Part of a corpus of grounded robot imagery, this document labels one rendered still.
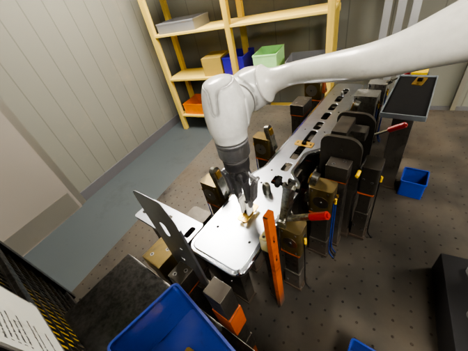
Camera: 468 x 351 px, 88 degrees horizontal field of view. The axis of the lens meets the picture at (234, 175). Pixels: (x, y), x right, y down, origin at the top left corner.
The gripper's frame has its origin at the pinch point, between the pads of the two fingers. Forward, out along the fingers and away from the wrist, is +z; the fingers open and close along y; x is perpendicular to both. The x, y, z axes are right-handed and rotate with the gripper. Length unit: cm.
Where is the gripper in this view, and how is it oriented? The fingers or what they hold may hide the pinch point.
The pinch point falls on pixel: (246, 204)
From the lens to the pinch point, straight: 80.5
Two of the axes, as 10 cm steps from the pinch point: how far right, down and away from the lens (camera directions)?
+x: -5.7, 6.0, -5.5
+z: 1.9, 7.5, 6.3
